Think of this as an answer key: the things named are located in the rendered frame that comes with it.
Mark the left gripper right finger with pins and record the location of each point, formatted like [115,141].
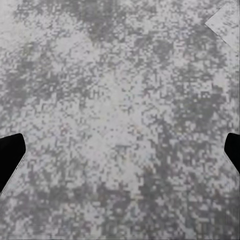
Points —
[232,149]

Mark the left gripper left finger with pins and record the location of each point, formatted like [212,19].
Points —
[12,150]

